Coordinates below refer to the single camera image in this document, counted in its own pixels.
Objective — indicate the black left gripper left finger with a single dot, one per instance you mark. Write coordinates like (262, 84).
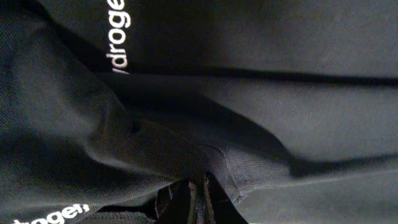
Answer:
(176, 203)

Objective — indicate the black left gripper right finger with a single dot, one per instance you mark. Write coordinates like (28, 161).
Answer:
(218, 207)

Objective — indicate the black polo shirt with logo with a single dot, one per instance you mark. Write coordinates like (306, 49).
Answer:
(291, 105)

